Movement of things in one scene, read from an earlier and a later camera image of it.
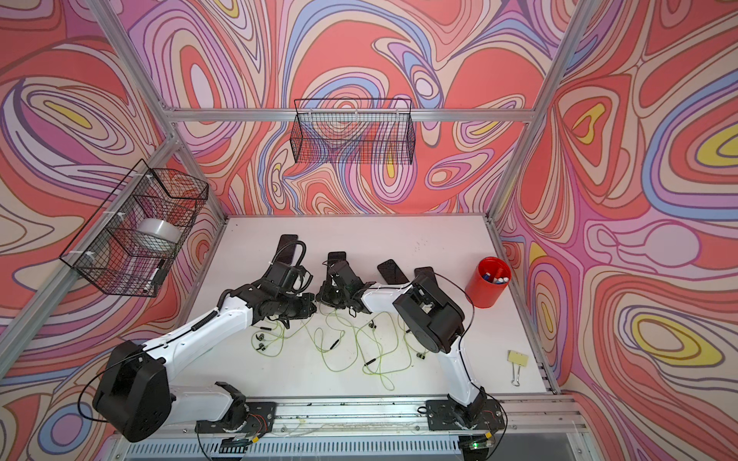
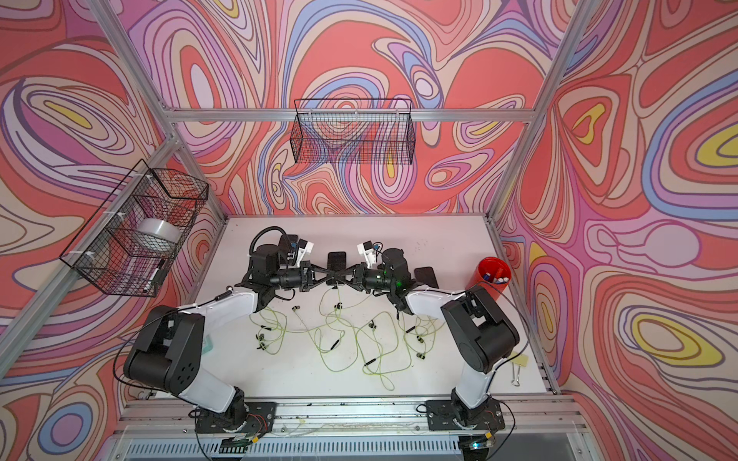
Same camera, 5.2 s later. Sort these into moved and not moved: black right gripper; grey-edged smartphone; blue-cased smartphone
Moved: black right gripper
Not moved: grey-edged smartphone; blue-cased smartphone
